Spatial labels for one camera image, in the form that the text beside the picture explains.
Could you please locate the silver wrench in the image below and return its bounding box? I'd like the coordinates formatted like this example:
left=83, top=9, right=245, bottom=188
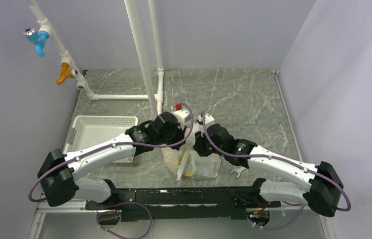
left=230, top=166, right=247, bottom=179

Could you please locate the white plastic basket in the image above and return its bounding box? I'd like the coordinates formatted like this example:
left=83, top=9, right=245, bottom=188
left=63, top=116, right=138, bottom=153

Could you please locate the white PVC pipe frame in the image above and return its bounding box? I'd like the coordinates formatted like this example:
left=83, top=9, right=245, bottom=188
left=27, top=0, right=165, bottom=117

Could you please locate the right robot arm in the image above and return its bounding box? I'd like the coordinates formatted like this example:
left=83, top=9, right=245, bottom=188
left=193, top=123, right=352, bottom=217

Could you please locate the white plastic bag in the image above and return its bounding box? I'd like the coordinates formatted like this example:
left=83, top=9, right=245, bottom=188
left=162, top=123, right=221, bottom=181

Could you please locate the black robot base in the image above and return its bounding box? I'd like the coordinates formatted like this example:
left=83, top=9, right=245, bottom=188
left=85, top=186, right=281, bottom=222

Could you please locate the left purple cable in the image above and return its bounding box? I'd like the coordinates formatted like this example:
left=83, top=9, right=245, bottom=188
left=28, top=103, right=194, bottom=203

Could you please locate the purple cable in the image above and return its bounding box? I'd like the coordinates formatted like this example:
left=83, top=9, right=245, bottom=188
left=28, top=103, right=194, bottom=203
left=200, top=111, right=352, bottom=213

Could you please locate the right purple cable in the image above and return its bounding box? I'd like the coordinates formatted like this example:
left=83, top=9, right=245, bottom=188
left=200, top=111, right=352, bottom=213

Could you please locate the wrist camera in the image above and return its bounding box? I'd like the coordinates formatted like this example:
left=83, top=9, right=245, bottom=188
left=196, top=113, right=215, bottom=130
left=172, top=103, right=191, bottom=127

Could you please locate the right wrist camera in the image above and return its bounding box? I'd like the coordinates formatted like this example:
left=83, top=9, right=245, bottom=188
left=196, top=113, right=215, bottom=130

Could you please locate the orange valve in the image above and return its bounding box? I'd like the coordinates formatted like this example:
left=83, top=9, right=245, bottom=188
left=56, top=62, right=78, bottom=85

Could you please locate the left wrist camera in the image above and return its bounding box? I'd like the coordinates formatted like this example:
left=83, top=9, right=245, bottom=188
left=172, top=103, right=191, bottom=127

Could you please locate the blue valve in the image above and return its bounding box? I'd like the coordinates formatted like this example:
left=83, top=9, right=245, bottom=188
left=23, top=28, right=50, bottom=57

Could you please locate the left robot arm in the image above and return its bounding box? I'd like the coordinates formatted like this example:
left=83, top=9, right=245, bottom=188
left=37, top=110, right=193, bottom=209

